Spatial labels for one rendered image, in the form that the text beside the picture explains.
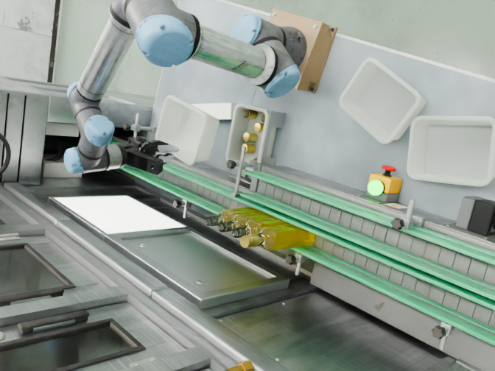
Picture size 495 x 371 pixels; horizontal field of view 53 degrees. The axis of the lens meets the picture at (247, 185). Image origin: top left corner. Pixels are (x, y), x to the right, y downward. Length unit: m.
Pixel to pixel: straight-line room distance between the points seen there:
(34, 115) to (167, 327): 1.22
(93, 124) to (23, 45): 3.69
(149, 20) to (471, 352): 1.07
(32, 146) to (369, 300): 1.42
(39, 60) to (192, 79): 3.07
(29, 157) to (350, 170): 1.27
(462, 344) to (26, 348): 0.99
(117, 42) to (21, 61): 3.75
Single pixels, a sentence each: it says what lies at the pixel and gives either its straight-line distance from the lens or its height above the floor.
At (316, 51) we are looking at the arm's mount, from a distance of 1.66.
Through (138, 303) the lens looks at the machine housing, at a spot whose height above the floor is 1.43.
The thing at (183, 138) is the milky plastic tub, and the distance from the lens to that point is 1.70.
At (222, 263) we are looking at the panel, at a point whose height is 1.09.
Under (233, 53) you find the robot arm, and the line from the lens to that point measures 1.30.
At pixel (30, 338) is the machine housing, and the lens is 1.13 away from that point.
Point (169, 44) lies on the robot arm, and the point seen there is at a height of 1.44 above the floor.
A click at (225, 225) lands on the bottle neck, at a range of 1.42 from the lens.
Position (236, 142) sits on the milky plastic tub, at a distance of 1.86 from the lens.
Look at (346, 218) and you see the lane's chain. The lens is 1.47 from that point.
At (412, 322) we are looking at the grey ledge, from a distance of 1.41.
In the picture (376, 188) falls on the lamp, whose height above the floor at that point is 0.85.
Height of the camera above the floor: 2.10
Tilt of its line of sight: 45 degrees down
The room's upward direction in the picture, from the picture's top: 91 degrees counter-clockwise
